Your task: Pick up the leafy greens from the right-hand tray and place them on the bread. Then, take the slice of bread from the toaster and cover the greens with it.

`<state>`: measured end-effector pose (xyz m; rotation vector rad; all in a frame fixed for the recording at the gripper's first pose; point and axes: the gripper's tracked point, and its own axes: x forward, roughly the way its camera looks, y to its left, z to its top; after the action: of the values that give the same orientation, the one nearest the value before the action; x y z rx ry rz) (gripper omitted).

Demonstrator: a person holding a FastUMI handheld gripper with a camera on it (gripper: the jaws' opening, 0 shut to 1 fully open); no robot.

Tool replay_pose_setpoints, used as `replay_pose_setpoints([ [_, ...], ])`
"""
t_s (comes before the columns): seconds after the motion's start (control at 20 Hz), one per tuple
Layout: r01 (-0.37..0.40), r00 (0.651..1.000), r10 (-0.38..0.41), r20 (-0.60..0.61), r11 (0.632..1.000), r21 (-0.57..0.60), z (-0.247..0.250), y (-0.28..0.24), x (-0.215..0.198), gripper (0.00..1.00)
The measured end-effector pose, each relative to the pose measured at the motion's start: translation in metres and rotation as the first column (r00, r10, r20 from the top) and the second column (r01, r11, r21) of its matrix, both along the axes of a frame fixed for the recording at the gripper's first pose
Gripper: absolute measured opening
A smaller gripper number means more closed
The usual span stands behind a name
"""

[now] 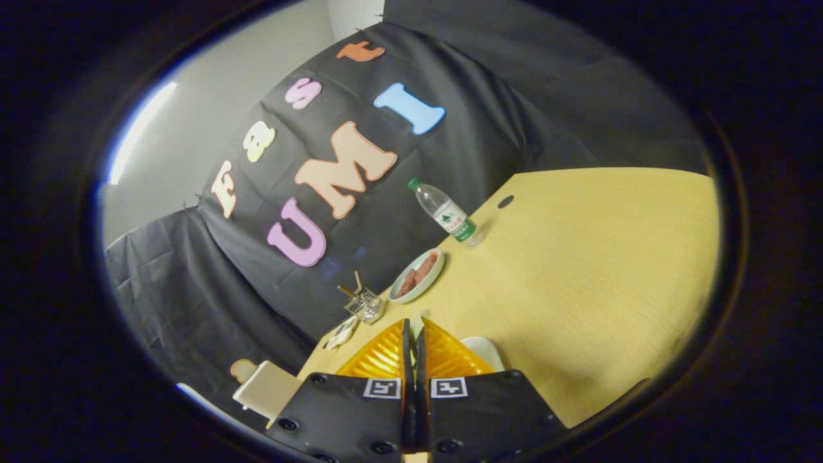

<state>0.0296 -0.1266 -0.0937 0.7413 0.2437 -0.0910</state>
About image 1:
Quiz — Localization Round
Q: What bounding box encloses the black backdrop cloth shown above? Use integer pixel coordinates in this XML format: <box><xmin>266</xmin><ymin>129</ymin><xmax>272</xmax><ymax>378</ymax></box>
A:
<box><xmin>104</xmin><ymin>0</ymin><xmax>708</xmax><ymax>412</ymax></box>

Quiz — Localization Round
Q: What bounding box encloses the clear plastic water bottle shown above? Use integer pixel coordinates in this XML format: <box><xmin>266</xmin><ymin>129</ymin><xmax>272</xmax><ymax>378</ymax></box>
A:
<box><xmin>408</xmin><ymin>177</ymin><xmax>486</xmax><ymax>250</ymax></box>

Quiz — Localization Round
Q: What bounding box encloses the metal wire utensil holder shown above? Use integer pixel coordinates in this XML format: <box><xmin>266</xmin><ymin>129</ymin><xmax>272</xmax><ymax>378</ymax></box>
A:
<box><xmin>345</xmin><ymin>287</ymin><xmax>386</xmax><ymax>325</ymax></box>

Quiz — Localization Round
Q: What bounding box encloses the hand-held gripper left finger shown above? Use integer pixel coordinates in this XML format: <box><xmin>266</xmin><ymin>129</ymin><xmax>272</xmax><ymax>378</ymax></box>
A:
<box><xmin>267</xmin><ymin>319</ymin><xmax>416</xmax><ymax>462</ymax></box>

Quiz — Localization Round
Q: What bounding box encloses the pale green round plate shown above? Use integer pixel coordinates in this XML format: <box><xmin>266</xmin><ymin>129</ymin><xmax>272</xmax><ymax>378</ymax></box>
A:
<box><xmin>388</xmin><ymin>248</ymin><xmax>446</xmax><ymax>304</ymax></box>

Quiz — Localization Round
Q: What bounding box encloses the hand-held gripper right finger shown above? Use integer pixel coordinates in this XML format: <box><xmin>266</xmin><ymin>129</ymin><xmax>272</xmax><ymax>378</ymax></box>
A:
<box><xmin>414</xmin><ymin>318</ymin><xmax>568</xmax><ymax>462</ymax></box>

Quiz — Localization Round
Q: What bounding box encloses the small dish with dark sauce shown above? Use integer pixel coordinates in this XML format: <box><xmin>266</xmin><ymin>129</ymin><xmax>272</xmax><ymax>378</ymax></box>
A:
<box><xmin>323</xmin><ymin>316</ymin><xmax>361</xmax><ymax>352</ymax></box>

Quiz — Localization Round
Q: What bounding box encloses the white toaster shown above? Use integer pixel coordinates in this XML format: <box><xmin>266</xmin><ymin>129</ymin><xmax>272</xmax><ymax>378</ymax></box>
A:
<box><xmin>232</xmin><ymin>361</ymin><xmax>303</xmax><ymax>423</ymax></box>

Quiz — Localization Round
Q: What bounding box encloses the white rectangular plate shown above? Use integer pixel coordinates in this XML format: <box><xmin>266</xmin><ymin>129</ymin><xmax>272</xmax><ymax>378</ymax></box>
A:
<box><xmin>460</xmin><ymin>336</ymin><xmax>506</xmax><ymax>373</ymax></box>

